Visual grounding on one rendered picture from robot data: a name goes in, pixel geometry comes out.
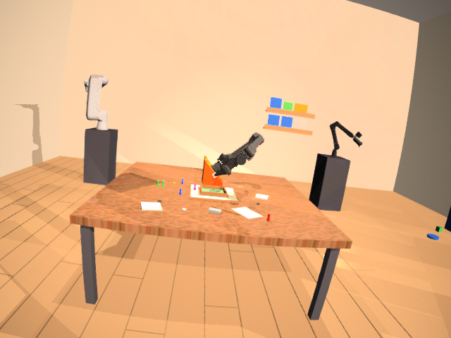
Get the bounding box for beige flat rectangular sheet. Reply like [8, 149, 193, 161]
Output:
[232, 207, 263, 219]

